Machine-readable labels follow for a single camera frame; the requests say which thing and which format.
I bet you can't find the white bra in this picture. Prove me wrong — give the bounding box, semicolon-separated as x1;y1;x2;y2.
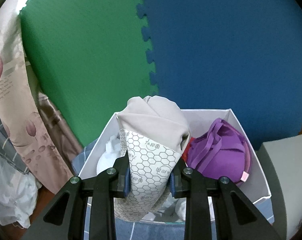
96;133;127;175

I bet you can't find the red underwear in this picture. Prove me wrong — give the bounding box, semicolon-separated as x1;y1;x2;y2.
181;137;195;163

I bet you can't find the beige honeycomb underwear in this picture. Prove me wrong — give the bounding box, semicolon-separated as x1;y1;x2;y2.
114;96;191;222

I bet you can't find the purple bra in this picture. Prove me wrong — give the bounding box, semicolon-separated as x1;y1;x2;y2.
187;118;251;185

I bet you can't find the brown satin curtain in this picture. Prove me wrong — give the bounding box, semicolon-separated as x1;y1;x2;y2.
37;92;82;170

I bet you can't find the blue checked cloth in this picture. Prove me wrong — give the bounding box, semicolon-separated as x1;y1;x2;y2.
72;138;276;240

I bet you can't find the white XINCCI shoe box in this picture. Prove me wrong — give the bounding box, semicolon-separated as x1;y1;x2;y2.
77;108;272;224

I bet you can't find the white patterned sheet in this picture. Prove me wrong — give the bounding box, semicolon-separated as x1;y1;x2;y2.
0;156;42;229

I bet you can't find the grey white box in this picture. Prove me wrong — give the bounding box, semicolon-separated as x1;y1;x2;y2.
257;134;302;239

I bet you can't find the beige floral curtain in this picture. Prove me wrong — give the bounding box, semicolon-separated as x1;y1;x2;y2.
0;0;73;194

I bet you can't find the grey plaid bedding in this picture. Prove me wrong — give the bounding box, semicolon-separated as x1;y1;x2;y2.
0;119;29;174

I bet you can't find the green foam mat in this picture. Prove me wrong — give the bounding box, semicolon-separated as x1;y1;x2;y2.
20;0;158;146

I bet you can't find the blue foam mat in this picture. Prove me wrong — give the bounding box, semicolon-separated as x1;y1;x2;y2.
137;0;302;148

